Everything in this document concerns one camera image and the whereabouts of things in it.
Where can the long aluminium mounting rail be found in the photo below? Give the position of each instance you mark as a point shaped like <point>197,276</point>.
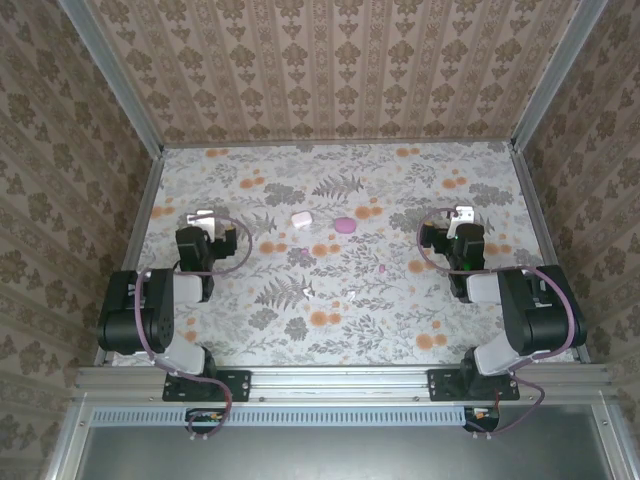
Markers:
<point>340,385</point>

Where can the floral patterned table mat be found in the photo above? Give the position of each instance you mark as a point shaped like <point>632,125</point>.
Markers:
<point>350,325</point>

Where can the grey metal panel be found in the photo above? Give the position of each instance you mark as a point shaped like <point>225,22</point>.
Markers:
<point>340,455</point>

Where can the small wiring connector block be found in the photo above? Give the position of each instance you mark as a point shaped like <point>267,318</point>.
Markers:
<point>482,415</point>
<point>207,416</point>

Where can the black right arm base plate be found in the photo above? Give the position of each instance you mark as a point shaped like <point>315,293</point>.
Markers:
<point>442,385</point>

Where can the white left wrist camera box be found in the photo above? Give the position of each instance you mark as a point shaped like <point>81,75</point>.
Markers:
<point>202,218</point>

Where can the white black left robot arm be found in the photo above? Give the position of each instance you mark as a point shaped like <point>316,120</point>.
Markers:
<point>130,320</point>

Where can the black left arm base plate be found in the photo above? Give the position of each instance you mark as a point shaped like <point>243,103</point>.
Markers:
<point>237,385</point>

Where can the white charging case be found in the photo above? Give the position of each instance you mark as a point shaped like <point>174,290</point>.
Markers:
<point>301,220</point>

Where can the aluminium side rail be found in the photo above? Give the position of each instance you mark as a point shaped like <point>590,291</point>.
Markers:
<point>537,215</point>
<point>140,235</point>

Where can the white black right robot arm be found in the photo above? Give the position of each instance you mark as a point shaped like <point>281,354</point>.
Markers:
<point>545,320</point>

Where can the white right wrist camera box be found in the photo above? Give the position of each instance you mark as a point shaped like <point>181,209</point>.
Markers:
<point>464,214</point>

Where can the pink oval charging case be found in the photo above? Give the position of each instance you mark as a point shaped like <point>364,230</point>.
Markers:
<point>345,225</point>

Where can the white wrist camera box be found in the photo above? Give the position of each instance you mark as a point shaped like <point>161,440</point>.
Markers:
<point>464,214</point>
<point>202,218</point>

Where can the aluminium corner post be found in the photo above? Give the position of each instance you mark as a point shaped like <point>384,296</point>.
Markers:
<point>115,80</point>
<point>560,75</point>

